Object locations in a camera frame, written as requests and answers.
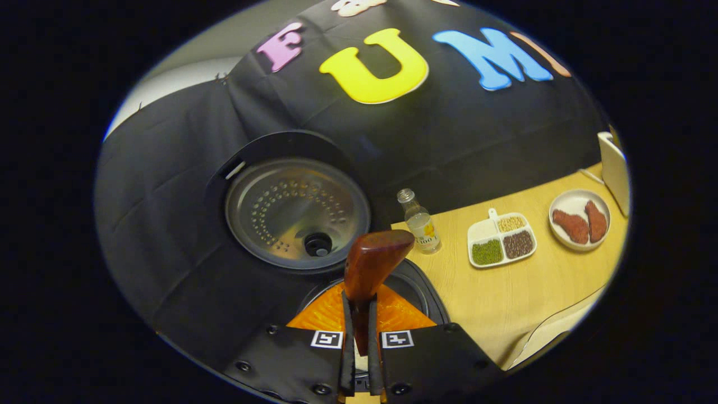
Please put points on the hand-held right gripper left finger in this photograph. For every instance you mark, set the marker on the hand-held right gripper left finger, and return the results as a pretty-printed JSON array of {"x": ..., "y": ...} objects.
[{"x": 348, "y": 350}]

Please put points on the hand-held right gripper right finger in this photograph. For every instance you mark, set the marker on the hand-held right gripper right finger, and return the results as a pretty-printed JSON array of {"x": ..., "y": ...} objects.
[{"x": 374, "y": 359}]

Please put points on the brown wooden spoon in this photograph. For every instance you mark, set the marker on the brown wooden spoon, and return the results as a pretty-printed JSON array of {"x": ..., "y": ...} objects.
[{"x": 373, "y": 258}]

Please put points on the grey rice cooker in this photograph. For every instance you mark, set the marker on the grey rice cooker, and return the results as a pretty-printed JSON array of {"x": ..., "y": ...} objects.
[{"x": 291, "y": 213}]

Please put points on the small glass bottle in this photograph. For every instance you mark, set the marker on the small glass bottle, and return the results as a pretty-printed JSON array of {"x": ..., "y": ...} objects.
[{"x": 423, "y": 227}]

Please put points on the white divided grain dish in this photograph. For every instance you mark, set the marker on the white divided grain dish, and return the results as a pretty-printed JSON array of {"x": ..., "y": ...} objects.
[{"x": 485, "y": 231}]

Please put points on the red meat piece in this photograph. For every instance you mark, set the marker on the red meat piece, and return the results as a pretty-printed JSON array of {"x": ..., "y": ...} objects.
[
  {"x": 597, "y": 221},
  {"x": 571, "y": 225}
]

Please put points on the round white plate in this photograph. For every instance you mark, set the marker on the round white plate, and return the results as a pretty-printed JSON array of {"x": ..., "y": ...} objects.
[{"x": 572, "y": 202}]

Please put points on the black backdrop cloth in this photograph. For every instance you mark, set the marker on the black backdrop cloth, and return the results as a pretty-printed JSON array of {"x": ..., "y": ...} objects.
[{"x": 168, "y": 168}]

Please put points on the white toaster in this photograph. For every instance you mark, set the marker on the white toaster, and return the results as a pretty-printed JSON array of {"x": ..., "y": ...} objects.
[{"x": 614, "y": 168}]

